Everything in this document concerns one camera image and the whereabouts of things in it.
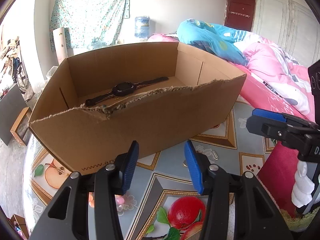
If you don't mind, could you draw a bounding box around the wheelchair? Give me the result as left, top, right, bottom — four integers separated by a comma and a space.
11, 57, 29, 93

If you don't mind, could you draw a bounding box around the beige clothes pile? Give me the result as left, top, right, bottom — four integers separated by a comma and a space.
0, 37, 20, 75

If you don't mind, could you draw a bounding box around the deep pink blanket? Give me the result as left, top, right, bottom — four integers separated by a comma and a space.
147, 34, 320, 218

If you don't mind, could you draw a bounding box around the dark grey table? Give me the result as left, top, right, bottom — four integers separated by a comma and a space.
0, 82, 28, 146

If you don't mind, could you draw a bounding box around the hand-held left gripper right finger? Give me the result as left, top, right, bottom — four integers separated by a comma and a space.
184, 140, 294, 240

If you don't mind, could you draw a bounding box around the dark red door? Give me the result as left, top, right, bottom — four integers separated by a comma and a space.
224, 0, 256, 32

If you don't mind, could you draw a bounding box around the green fluffy cloth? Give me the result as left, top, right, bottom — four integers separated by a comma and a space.
280, 205, 320, 233

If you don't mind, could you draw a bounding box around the blue water jug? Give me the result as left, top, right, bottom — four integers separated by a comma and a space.
134, 16, 151, 40

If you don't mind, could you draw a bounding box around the small brown box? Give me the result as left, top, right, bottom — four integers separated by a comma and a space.
10, 214, 29, 239

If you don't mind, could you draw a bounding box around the white wardrobe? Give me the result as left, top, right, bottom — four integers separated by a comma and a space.
251, 0, 320, 64

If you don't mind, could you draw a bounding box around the white plastic bag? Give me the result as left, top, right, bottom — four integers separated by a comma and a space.
46, 65, 60, 79

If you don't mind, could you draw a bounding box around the cardboard tube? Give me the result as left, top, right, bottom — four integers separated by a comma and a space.
52, 27, 68, 65

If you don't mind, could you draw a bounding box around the fruit print tablecloth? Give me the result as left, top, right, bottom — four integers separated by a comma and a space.
22, 100, 278, 240

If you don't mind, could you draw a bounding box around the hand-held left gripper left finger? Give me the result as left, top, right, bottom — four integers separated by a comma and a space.
29, 140, 139, 240

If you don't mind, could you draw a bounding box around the brown cardboard box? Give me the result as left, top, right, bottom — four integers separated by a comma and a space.
28, 41, 247, 175

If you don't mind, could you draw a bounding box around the clear plastic bag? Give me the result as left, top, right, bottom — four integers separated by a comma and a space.
86, 41, 107, 50

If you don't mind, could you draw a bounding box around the person's right hand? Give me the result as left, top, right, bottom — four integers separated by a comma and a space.
291, 160, 316, 208

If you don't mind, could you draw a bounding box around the blue printed quilt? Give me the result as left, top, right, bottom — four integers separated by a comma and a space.
177, 19, 249, 67

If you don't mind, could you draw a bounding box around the small wooden stool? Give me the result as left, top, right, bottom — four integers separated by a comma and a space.
10, 107, 32, 147

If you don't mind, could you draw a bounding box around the floral wall cloth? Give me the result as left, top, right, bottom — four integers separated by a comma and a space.
49, 0, 131, 49

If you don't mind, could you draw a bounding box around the black wrist watch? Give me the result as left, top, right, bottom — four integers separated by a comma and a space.
85, 77, 169, 106

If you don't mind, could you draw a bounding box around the pink orange bead bracelet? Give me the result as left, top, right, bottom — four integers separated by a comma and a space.
88, 192, 127, 212

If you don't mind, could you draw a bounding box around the light pink cartoon quilt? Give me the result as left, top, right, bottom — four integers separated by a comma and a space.
234, 31, 315, 120

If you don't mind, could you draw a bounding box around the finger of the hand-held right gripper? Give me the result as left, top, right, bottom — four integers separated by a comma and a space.
261, 123, 320, 155
246, 108, 320, 137

